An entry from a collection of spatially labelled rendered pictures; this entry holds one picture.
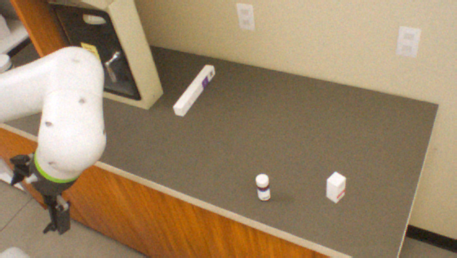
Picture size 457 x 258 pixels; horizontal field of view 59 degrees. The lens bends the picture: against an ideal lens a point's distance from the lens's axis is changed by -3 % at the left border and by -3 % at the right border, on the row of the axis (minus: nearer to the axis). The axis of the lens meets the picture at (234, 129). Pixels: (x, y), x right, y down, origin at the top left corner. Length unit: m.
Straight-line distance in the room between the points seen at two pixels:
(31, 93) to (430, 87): 1.32
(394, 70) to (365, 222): 0.62
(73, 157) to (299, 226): 0.75
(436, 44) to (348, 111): 0.37
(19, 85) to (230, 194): 0.76
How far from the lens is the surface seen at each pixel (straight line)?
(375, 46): 1.58
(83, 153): 0.70
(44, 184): 0.82
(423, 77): 1.62
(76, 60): 0.77
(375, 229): 1.25
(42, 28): 1.77
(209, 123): 1.56
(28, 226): 2.89
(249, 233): 1.42
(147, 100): 1.69
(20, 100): 0.82
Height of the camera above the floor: 2.00
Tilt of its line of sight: 44 degrees down
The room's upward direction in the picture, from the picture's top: 11 degrees counter-clockwise
